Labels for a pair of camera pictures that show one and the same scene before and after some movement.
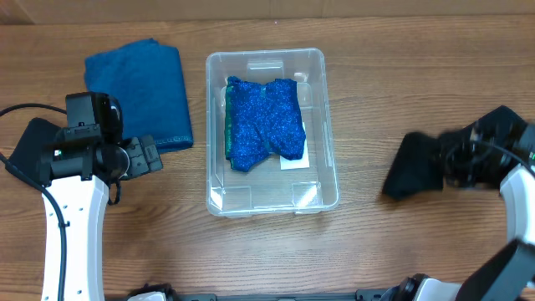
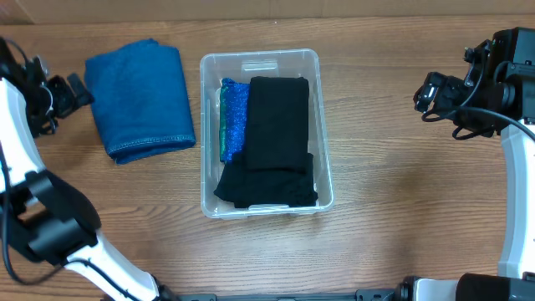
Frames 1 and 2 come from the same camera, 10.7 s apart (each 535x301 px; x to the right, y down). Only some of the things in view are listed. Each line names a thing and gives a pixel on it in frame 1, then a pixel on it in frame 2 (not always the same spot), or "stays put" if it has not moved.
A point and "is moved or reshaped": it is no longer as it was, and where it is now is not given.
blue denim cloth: [147, 78] stays put
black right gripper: [445, 159] to [436, 94]
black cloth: [36, 150] is moved or reshaped
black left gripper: [142, 164] to [73, 101]
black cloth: [416, 166] to [278, 123]
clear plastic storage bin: [269, 137] stays put
